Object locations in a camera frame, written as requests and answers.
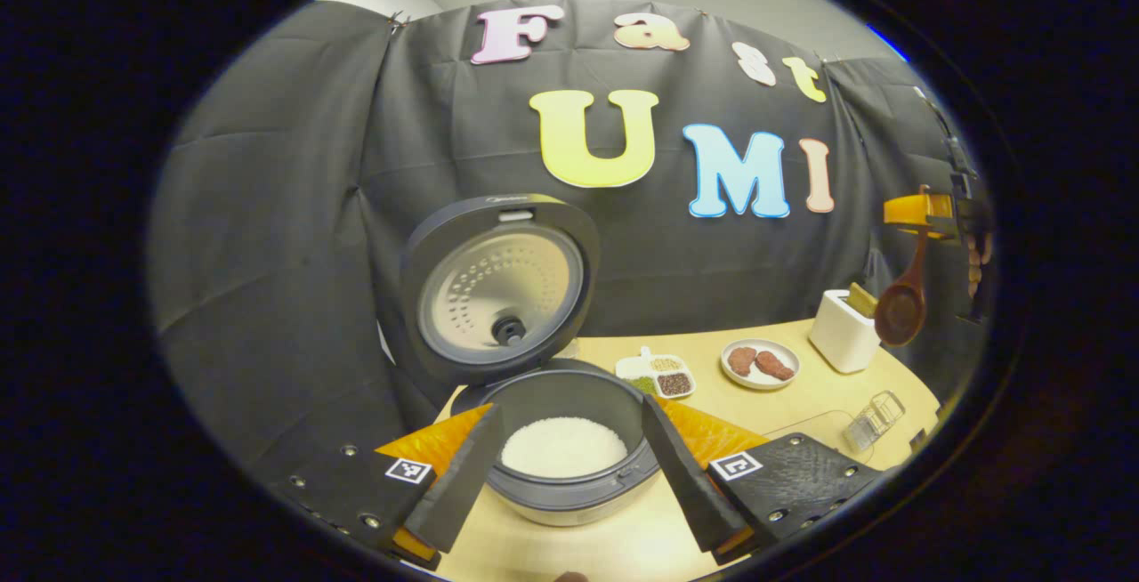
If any small clear basket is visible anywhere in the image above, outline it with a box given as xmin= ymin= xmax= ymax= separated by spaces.
xmin=842 ymin=390 xmax=907 ymax=454

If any grey rice cooker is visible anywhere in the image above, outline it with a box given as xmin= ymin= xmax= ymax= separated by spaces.
xmin=399 ymin=193 xmax=665 ymax=528

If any white divided bean dish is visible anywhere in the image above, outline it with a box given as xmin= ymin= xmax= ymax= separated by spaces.
xmin=615 ymin=346 xmax=698 ymax=401

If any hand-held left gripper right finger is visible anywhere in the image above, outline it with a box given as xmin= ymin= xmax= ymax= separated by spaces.
xmin=639 ymin=395 xmax=886 ymax=565

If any white round plate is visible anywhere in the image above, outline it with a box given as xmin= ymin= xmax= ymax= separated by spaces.
xmin=719 ymin=337 xmax=802 ymax=391

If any white chopstick holder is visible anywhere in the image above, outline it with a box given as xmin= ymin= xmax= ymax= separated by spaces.
xmin=808 ymin=288 xmax=883 ymax=376

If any white rice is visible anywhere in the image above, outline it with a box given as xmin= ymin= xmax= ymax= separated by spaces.
xmin=499 ymin=416 xmax=630 ymax=480

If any black backdrop cloth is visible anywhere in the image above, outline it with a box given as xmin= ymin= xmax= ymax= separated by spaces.
xmin=147 ymin=0 xmax=993 ymax=476

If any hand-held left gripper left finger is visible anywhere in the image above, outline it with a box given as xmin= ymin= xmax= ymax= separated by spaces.
xmin=267 ymin=404 xmax=509 ymax=572

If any brown wooden spoon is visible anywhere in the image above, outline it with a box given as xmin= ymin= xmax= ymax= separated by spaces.
xmin=873 ymin=185 xmax=933 ymax=349

